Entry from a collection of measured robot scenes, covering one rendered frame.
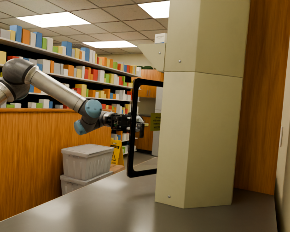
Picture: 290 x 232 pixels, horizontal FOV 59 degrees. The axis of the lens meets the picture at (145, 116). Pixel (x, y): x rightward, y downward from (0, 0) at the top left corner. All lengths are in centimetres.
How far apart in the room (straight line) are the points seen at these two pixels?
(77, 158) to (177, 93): 239
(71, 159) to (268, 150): 245
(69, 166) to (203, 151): 252
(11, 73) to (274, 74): 113
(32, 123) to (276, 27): 252
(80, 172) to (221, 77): 249
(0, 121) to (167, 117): 214
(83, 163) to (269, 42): 243
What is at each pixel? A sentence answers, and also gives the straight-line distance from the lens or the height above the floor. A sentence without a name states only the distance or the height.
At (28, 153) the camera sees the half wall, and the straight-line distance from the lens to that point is 308.
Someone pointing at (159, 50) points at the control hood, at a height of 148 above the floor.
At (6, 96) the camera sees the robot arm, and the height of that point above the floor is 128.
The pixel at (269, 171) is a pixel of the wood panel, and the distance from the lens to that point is 125.
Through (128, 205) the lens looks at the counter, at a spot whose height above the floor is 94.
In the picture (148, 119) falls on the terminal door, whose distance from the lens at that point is 106.
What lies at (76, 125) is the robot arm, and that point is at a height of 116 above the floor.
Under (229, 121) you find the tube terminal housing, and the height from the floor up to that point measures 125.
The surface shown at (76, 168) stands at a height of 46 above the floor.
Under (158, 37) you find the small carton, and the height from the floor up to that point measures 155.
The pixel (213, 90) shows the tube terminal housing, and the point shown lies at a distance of 92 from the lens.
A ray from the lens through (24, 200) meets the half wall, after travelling 322.
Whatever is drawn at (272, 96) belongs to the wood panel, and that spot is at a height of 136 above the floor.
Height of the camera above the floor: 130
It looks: 3 degrees down
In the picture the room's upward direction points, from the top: 4 degrees clockwise
